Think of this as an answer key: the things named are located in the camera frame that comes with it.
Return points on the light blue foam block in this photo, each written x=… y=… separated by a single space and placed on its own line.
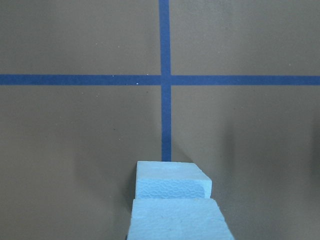
x=177 y=219
x=171 y=180

